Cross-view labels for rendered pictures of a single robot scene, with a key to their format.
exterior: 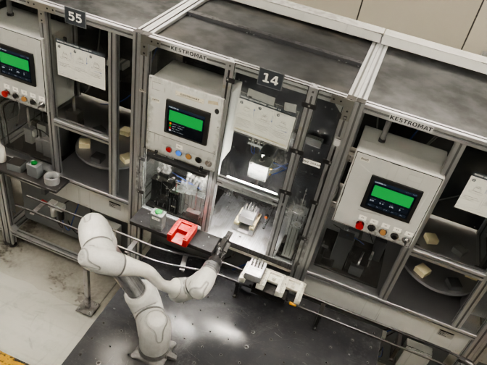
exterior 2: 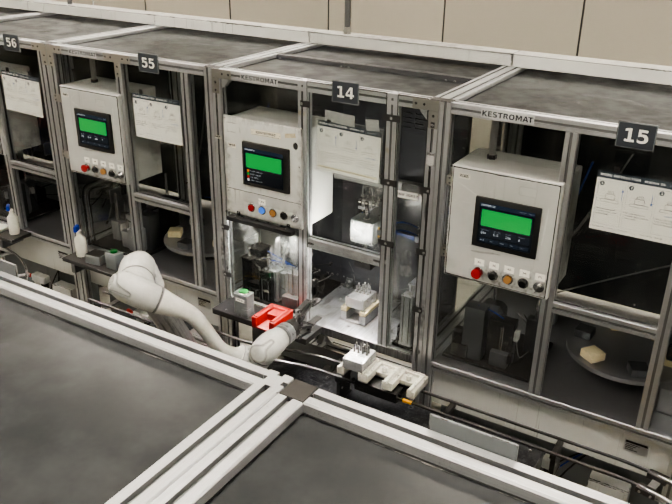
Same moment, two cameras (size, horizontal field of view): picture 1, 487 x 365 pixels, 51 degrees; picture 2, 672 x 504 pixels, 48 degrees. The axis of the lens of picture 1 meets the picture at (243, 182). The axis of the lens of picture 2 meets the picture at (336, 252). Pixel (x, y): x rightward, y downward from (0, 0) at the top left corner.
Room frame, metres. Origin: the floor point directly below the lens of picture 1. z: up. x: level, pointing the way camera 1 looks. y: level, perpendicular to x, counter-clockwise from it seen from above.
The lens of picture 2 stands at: (-0.66, -0.89, 2.68)
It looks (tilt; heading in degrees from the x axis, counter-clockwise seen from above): 25 degrees down; 17
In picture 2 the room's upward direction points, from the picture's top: 1 degrees clockwise
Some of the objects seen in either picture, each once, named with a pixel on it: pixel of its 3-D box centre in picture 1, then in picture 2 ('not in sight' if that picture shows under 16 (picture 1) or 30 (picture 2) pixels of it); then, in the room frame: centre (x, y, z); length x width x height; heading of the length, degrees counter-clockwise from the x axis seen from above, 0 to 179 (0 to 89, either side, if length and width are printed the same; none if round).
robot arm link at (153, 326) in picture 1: (154, 329); not in sight; (1.54, 0.29, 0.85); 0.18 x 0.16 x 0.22; 29
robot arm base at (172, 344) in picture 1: (157, 349); not in sight; (1.52, 0.27, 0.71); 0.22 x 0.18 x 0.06; 76
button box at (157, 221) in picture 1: (159, 218); (245, 302); (2.21, 0.45, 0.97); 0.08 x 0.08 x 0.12; 76
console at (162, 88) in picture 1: (191, 116); (277, 165); (2.39, 0.35, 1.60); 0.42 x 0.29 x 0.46; 76
